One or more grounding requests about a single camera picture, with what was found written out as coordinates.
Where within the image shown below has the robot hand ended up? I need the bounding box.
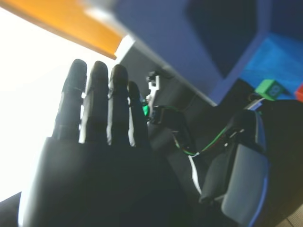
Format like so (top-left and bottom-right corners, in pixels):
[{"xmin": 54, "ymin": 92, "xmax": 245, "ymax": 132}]
[{"xmin": 18, "ymin": 58, "xmax": 272, "ymax": 227}]

